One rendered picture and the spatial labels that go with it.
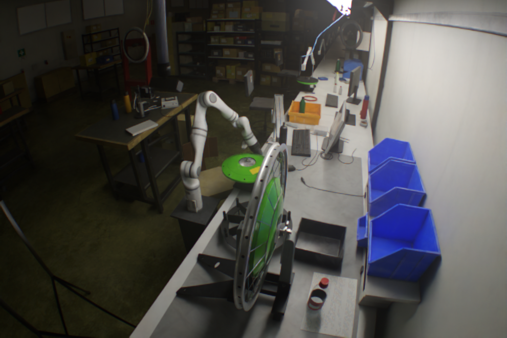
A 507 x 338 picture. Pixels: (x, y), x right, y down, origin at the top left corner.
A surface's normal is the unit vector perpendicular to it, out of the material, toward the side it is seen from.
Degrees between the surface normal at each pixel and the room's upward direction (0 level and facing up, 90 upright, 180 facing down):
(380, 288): 0
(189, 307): 0
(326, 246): 0
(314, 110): 86
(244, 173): 17
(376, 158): 88
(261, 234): 74
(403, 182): 88
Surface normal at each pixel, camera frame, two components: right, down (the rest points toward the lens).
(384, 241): 0.01, -0.87
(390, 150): -0.35, 0.43
